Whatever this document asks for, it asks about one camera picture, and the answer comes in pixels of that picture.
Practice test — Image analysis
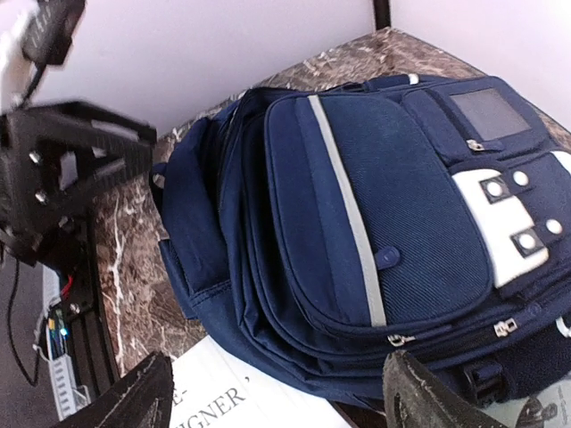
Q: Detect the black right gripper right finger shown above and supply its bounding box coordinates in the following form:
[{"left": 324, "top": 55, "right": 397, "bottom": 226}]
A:
[{"left": 383, "top": 351, "right": 503, "bottom": 428}]

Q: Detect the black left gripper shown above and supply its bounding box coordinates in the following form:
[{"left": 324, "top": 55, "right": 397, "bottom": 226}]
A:
[{"left": 1, "top": 101, "right": 157, "bottom": 268}]

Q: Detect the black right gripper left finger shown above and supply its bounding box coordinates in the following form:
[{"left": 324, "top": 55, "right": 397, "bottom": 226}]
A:
[{"left": 57, "top": 351, "right": 174, "bottom": 427}]

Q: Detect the white designer fate book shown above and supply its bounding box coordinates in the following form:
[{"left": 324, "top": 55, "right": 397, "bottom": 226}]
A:
[{"left": 170, "top": 337, "right": 349, "bottom": 428}]

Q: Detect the navy blue student backpack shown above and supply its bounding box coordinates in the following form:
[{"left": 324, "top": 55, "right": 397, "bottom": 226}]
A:
[{"left": 149, "top": 75, "right": 570, "bottom": 408}]

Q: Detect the grey green notebook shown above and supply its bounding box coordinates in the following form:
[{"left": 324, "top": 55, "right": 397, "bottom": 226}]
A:
[{"left": 484, "top": 377, "right": 570, "bottom": 428}]

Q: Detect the white slotted cable duct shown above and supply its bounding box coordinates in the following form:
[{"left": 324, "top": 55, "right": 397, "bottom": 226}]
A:
[{"left": 42, "top": 267, "right": 91, "bottom": 421}]

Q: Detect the black front table rail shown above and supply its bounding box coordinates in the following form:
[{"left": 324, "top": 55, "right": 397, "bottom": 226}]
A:
[{"left": 61, "top": 218, "right": 120, "bottom": 399}]

